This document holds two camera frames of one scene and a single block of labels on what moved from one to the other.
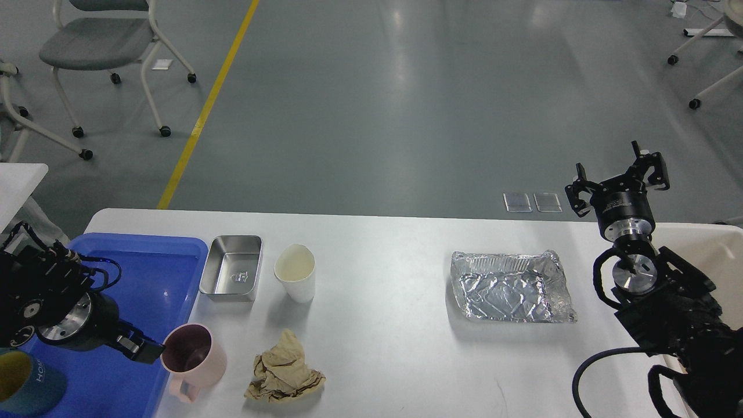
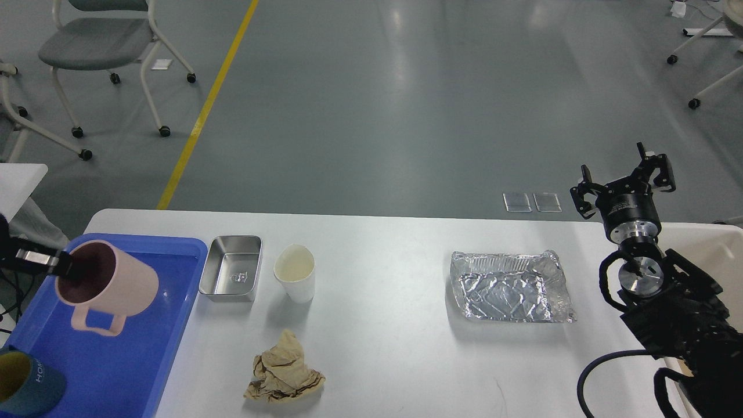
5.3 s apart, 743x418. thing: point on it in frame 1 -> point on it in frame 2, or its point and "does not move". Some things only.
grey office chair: [92, 35] does not move
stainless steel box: [232, 269] does not move
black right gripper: [623, 211] does not move
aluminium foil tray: [511, 287] does not move
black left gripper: [87, 320] -> [42, 262]
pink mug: [190, 355] -> [106, 278]
